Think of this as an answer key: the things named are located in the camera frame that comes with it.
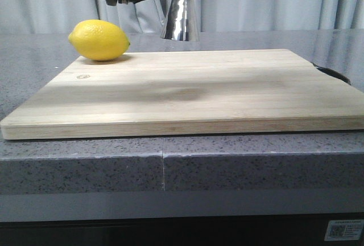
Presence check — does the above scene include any steel double jigger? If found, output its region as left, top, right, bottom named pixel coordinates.
left=160, top=0, right=199, bottom=42

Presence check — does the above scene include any yellow lemon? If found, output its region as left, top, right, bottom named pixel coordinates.
left=68, top=19, right=130, bottom=61

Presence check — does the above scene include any grey curtain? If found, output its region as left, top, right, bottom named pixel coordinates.
left=1, top=0, right=363, bottom=34

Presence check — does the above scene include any wooden cutting board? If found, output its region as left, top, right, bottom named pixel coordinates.
left=1, top=49, right=363, bottom=140

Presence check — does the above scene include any white QR code label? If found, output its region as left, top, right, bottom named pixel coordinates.
left=324, top=219, right=363, bottom=241

